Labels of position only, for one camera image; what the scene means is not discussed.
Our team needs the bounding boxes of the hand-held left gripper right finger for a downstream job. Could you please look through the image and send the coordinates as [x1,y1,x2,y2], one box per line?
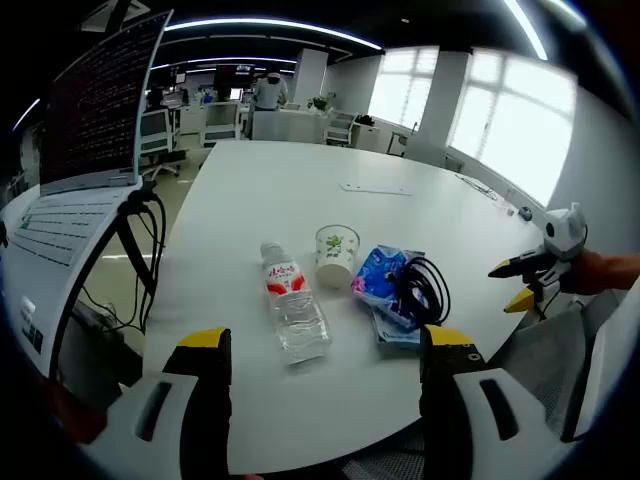
[418,323,574,480]

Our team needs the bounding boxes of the white laptop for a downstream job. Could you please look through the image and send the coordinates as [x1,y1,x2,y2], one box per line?
[0,9,174,381]

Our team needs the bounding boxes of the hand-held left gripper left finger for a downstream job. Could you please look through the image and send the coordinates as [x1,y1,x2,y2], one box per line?
[84,327,234,480]

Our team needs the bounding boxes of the hanging black cables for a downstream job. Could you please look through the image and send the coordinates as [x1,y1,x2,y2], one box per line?
[97,192,167,334]

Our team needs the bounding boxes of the thin cable on table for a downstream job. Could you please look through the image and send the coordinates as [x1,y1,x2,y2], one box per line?
[454,172,507,202]

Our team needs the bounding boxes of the table cable cover plate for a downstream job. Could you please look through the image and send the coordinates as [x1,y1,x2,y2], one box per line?
[339,182,413,197]

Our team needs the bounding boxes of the green potted plant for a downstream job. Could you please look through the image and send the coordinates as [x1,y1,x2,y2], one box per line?
[307,92,336,114]

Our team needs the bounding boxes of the clear plastic water bottle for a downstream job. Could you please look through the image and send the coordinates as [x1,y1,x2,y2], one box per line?
[259,241,334,366]

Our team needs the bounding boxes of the white wipes packet blue oval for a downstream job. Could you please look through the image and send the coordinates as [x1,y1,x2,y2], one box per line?
[372,299,426,350]

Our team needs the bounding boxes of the window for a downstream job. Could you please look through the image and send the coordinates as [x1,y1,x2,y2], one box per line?
[368,49,437,129]
[448,49,577,207]

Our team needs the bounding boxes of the black tripod stand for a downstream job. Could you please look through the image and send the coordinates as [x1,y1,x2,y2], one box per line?
[48,188,166,381]

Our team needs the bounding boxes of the ceiling light strip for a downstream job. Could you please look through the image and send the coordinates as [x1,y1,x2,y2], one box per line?
[503,0,549,62]
[164,17,384,51]

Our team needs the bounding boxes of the black cable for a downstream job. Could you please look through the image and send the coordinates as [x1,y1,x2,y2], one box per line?
[389,255,451,326]

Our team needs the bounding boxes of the white paper cup green print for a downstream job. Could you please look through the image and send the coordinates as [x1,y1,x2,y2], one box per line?
[314,224,362,290]

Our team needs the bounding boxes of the low white partition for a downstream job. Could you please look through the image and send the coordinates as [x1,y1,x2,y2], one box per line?
[252,107,331,145]

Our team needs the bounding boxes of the white table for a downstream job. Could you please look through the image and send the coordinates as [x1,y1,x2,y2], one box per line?
[142,139,551,476]

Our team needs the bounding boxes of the blue flowered tissue pack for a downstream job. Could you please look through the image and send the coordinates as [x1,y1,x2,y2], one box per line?
[351,244,426,331]

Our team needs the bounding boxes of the person's right hand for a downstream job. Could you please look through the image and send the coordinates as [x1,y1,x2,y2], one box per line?
[559,248,609,297]

